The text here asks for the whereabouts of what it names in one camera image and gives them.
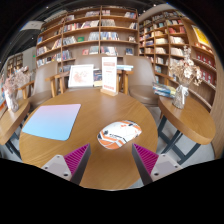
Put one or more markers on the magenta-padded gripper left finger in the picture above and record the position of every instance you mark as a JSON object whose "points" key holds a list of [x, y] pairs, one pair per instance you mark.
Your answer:
{"points": [[77, 160]]}

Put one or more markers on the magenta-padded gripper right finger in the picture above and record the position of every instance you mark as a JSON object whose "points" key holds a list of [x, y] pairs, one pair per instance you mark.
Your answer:
{"points": [[145, 160]]}

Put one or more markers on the white orange patterned computer mouse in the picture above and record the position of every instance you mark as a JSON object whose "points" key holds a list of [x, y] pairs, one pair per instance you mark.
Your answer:
{"points": [[118, 134]]}

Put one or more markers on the blue pink gradient mouse pad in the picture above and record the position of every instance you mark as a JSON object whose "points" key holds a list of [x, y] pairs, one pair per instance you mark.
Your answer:
{"points": [[51, 120]]}

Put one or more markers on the round wooden side table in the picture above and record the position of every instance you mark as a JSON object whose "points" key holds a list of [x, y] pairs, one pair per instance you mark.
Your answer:
{"points": [[10, 121], [190, 120]]}

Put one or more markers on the blue magazine stack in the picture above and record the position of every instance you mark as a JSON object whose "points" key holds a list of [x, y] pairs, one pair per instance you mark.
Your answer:
{"points": [[164, 90]]}

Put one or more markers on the beige wooden armchair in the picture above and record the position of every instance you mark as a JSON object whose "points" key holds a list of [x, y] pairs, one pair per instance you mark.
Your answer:
{"points": [[141, 80], [88, 59], [43, 83]]}

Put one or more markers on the white framed red picture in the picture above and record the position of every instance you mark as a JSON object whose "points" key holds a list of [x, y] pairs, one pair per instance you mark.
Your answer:
{"points": [[81, 76]]}

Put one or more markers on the dark cover book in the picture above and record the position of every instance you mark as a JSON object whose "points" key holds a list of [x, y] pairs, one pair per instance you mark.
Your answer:
{"points": [[97, 77]]}

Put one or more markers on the white sign on wooden base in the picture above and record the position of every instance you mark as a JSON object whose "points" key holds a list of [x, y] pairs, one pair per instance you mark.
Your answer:
{"points": [[109, 75]]}

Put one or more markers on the light blue book stack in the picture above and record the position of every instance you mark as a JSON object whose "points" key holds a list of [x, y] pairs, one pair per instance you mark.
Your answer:
{"points": [[125, 67]]}

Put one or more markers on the small distant wooden bookshelf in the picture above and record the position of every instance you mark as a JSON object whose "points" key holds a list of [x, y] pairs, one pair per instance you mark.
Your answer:
{"points": [[15, 63]]}

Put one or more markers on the curved wooden bookshelf unit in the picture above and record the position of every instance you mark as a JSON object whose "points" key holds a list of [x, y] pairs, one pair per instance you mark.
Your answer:
{"points": [[173, 40]]}

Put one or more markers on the wide wooden bookshelf unit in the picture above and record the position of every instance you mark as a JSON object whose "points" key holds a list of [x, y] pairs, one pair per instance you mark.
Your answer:
{"points": [[90, 33]]}

